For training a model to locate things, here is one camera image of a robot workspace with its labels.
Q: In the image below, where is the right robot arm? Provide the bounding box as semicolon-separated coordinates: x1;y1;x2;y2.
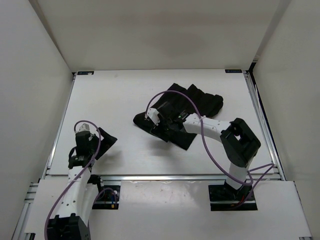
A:
145;102;261;200

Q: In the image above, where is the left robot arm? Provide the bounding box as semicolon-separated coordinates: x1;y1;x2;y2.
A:
44;122;119;240

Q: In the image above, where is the right blue corner label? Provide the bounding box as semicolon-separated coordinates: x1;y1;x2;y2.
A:
225;69;243;74

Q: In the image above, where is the front aluminium rail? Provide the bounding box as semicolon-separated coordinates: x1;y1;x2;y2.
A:
100;174;226;181

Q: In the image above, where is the purple cable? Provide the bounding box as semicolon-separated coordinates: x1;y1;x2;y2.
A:
144;90;275;187
43;120;118;240

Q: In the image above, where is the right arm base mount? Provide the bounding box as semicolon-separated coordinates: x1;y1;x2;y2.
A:
208;183;258;212

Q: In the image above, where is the left blue corner label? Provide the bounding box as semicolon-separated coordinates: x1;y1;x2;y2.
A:
77;71;94;76

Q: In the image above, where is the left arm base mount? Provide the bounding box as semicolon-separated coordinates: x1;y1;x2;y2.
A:
88;175;121;210

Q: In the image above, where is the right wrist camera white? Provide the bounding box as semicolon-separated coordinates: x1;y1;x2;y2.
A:
144;107;160;126

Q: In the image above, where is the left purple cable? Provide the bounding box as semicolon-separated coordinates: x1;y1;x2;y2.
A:
43;120;118;240

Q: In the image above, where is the black skirt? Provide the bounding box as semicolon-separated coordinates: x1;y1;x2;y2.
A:
133;83;224;150

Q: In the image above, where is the blue corner label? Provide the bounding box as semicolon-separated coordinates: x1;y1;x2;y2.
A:
77;71;94;76
225;69;243;74

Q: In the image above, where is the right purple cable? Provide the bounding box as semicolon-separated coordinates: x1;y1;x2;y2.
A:
144;90;275;187

